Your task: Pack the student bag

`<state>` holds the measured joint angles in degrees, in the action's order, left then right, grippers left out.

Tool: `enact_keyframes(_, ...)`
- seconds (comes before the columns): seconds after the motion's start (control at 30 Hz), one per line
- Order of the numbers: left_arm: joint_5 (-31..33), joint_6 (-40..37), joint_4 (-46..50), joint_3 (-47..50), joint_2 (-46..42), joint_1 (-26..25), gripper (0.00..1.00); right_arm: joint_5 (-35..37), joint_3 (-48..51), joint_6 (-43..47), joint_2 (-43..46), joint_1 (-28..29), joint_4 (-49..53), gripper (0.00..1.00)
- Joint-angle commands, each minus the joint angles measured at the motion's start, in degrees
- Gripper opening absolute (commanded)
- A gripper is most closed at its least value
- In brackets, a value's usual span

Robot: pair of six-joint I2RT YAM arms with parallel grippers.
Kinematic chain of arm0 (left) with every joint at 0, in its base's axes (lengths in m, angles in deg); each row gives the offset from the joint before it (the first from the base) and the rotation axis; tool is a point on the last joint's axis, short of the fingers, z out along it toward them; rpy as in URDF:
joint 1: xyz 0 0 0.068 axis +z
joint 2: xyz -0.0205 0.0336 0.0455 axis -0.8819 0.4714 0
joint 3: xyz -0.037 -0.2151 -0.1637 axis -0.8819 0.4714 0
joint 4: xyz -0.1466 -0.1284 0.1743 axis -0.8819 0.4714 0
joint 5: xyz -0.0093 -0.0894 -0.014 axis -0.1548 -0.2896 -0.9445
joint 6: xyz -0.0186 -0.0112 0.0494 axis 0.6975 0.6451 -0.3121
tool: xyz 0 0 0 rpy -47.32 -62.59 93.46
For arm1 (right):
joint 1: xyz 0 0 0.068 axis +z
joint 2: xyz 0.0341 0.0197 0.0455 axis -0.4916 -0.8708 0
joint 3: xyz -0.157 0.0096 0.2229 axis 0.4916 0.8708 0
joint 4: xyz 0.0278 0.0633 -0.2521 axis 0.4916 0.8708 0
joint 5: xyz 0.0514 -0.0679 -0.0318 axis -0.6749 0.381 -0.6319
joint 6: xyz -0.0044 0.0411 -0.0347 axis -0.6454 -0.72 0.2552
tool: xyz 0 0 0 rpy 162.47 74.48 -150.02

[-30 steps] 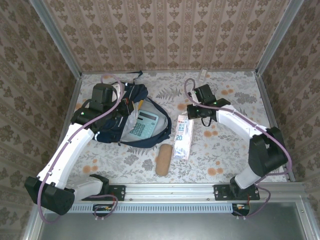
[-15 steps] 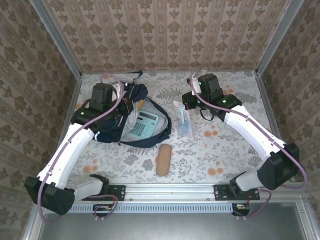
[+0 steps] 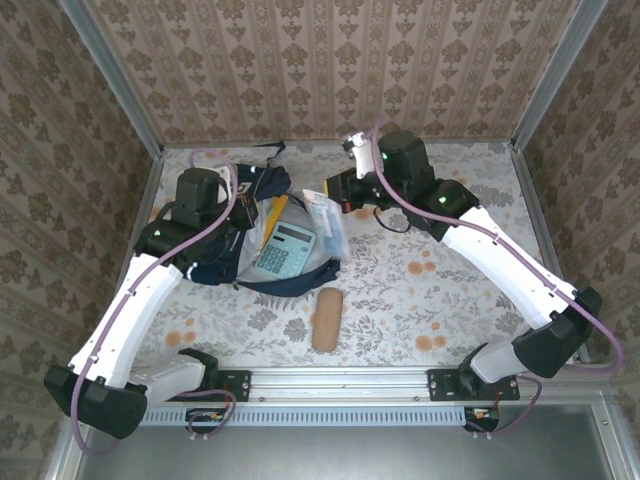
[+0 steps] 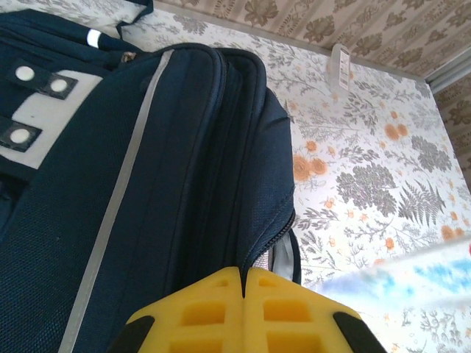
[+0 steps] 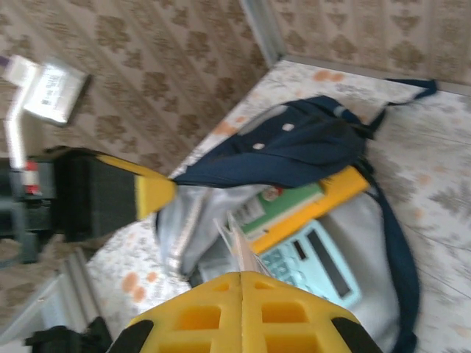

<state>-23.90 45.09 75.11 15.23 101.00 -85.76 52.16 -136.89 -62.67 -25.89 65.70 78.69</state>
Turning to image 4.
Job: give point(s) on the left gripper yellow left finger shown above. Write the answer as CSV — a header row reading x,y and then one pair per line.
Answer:
x,y
206,331

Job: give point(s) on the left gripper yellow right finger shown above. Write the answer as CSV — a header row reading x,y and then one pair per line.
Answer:
x,y
294,331

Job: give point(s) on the teal calculator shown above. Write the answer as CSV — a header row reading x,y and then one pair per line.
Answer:
x,y
404,283

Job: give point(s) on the navy blue backpack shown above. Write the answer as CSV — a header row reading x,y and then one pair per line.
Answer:
x,y
184,147

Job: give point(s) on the small clear plastic box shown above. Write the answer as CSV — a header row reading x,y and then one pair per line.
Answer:
x,y
339,66

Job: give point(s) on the aluminium frame post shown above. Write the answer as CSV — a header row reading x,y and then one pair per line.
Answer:
x,y
452,70

